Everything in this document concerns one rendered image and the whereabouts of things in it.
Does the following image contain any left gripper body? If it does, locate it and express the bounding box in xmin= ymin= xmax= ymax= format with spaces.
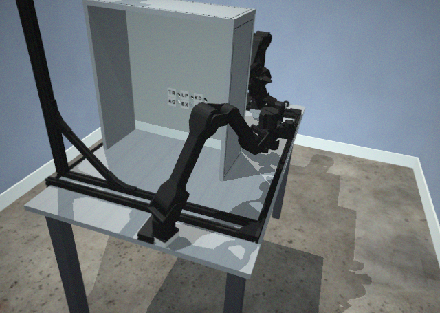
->
xmin=248 ymin=63 xmax=268 ymax=108

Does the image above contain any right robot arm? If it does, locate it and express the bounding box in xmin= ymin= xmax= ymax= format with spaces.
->
xmin=146 ymin=102 xmax=296 ymax=243

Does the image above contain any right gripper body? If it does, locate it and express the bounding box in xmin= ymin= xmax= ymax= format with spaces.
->
xmin=267 ymin=100 xmax=285 ymax=151

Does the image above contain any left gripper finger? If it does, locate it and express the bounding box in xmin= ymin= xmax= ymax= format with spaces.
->
xmin=251 ymin=66 xmax=272 ymax=83
xmin=259 ymin=93 xmax=277 ymax=106

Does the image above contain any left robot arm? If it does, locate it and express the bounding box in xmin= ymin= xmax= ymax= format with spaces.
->
xmin=249 ymin=31 xmax=272 ymax=110

